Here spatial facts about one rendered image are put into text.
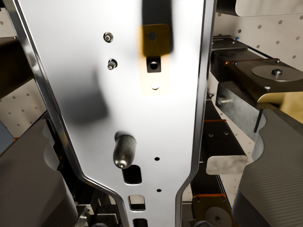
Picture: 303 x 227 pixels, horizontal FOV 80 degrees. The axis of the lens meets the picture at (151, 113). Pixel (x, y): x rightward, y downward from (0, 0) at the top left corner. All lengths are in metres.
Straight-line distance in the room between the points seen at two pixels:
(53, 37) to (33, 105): 0.49
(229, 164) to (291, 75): 0.17
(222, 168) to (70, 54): 0.30
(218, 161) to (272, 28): 0.39
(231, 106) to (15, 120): 0.70
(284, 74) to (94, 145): 0.29
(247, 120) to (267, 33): 0.40
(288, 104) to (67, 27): 0.26
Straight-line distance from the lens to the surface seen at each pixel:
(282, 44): 0.63
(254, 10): 0.27
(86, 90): 0.26
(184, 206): 0.97
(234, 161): 0.36
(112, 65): 0.22
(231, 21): 0.56
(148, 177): 0.35
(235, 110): 0.24
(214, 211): 0.52
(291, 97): 0.24
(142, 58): 0.23
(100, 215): 0.79
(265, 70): 0.30
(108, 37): 0.22
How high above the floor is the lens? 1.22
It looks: 58 degrees down
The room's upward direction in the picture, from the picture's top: 179 degrees counter-clockwise
